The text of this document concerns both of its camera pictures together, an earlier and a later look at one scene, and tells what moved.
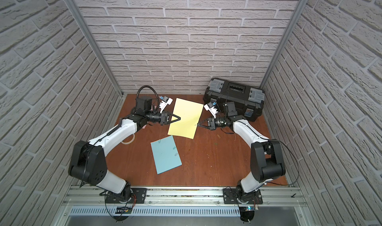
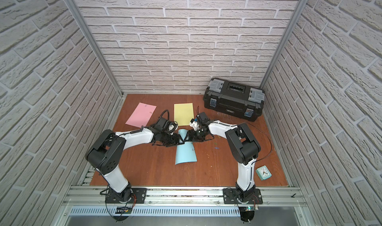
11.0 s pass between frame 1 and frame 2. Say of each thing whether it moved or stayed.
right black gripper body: moved
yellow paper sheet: moved
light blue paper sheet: moved
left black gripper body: moved
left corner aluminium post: stayed
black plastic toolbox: stayed
